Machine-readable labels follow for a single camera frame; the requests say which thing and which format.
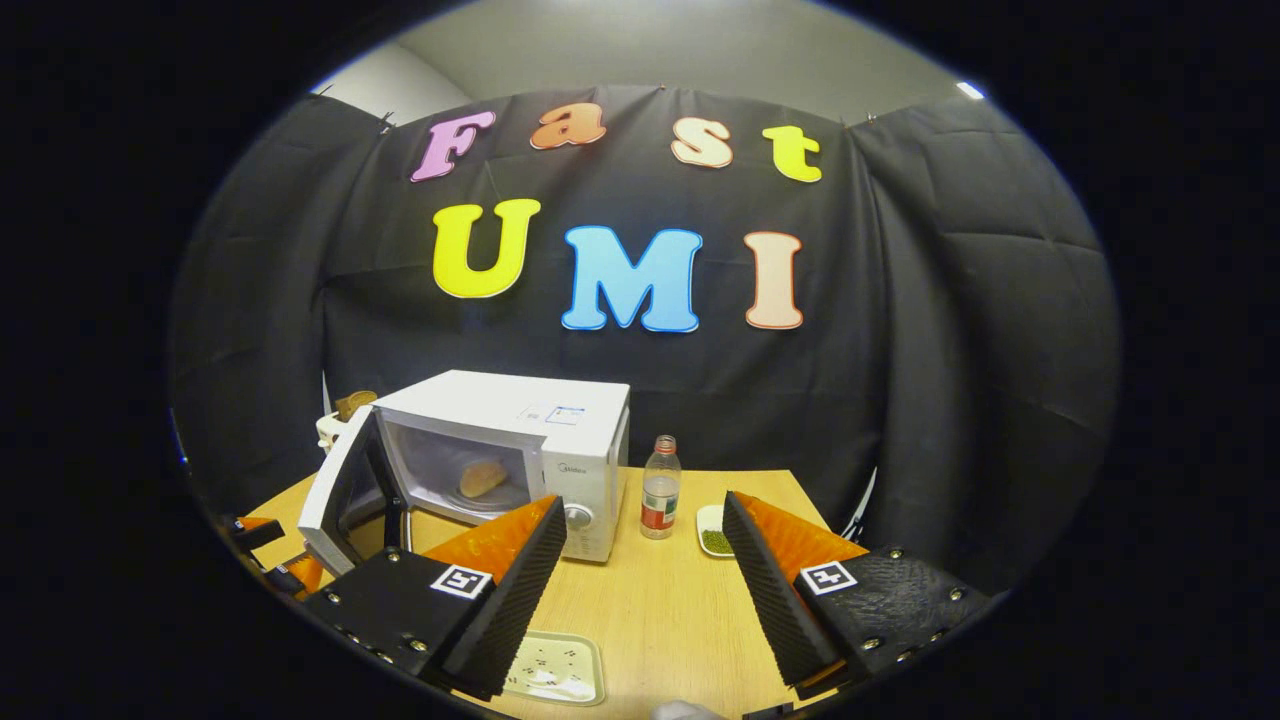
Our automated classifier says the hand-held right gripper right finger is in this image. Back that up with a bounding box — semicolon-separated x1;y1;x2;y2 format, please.
720;490;993;701

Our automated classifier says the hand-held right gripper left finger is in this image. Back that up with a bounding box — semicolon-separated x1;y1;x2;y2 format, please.
300;494;569;701

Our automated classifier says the pink sugared bread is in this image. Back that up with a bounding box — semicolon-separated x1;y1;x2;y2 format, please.
458;458;509;499

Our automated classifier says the white microwave oven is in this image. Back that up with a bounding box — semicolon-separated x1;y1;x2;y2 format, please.
297;369;633;578

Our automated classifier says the white divided dish with beans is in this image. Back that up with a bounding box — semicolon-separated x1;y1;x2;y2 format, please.
696;503;741;559

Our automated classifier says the pale green square plate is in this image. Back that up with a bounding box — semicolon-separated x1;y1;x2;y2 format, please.
500;630;607;707

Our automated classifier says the white toaster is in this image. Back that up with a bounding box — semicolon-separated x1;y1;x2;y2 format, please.
316;405;376;453

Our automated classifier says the clear plastic bottle red label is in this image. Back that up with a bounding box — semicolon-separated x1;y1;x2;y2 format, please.
640;435;683;541

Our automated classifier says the black backdrop cloth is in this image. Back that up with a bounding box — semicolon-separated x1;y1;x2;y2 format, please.
168;85;1121;601

